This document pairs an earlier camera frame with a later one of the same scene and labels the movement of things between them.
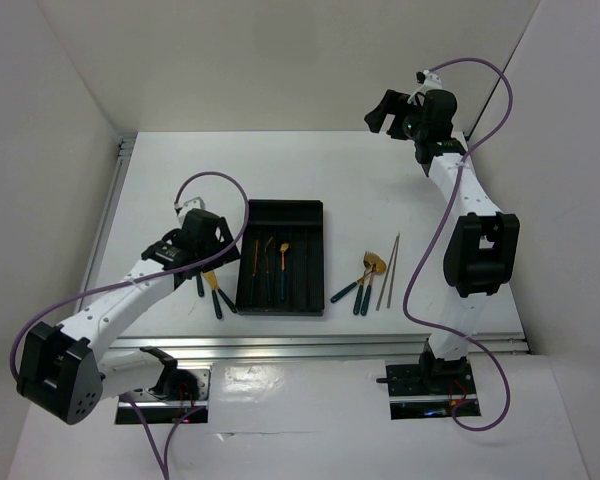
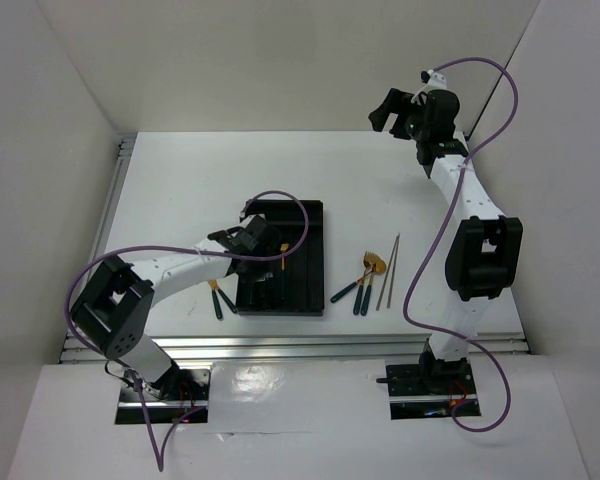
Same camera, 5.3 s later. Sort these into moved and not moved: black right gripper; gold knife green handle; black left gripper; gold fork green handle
Moved: black left gripper
Not moved: gold knife green handle; gold fork green handle; black right gripper
